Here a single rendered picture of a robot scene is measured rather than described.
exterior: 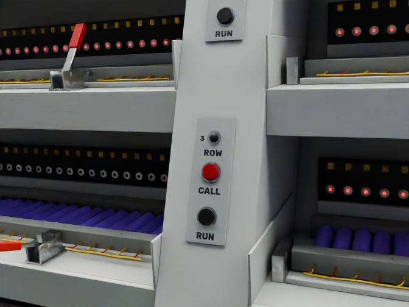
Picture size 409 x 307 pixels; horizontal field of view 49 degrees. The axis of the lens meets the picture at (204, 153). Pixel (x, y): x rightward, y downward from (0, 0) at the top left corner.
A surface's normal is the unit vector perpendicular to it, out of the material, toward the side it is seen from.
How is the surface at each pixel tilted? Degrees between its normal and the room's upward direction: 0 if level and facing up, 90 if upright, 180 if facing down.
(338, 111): 111
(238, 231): 90
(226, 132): 90
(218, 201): 90
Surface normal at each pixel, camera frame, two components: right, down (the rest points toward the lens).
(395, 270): -0.38, 0.21
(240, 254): -0.36, -0.14
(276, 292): -0.04, -0.98
